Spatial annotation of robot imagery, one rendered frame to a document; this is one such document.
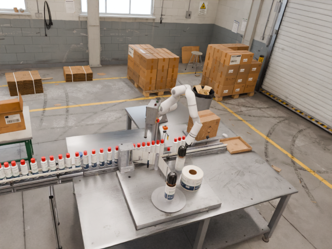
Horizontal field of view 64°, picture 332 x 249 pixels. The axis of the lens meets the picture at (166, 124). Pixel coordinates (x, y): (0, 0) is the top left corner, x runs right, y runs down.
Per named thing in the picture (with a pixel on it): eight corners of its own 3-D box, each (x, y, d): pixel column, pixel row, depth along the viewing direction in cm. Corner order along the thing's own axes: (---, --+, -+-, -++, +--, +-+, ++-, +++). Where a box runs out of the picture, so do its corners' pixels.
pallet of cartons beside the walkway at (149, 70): (176, 94, 647) (181, 58, 601) (144, 97, 609) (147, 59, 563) (154, 75, 735) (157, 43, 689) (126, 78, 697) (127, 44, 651)
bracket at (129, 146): (121, 151, 244) (121, 150, 243) (118, 145, 252) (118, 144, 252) (135, 149, 249) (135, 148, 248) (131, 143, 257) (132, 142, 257)
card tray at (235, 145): (231, 153, 313) (231, 151, 311) (219, 141, 333) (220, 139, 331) (251, 150, 324) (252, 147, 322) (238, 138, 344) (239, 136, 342)
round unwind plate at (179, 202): (158, 217, 217) (158, 216, 216) (146, 190, 240) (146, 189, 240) (191, 208, 229) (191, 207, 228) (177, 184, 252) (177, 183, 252)
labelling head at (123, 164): (120, 173, 256) (120, 151, 243) (117, 164, 266) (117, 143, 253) (134, 170, 262) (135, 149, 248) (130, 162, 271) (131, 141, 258)
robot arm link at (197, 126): (190, 130, 294) (189, 132, 286) (196, 119, 290) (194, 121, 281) (197, 133, 293) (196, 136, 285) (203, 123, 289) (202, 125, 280)
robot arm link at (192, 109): (189, 103, 293) (194, 129, 300) (186, 105, 279) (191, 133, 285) (197, 102, 291) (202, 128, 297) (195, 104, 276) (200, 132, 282)
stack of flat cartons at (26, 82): (10, 96, 542) (7, 82, 526) (7, 86, 580) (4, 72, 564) (44, 93, 574) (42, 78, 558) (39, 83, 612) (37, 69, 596)
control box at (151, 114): (145, 123, 262) (146, 106, 253) (149, 115, 277) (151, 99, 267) (155, 125, 261) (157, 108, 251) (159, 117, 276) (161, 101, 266)
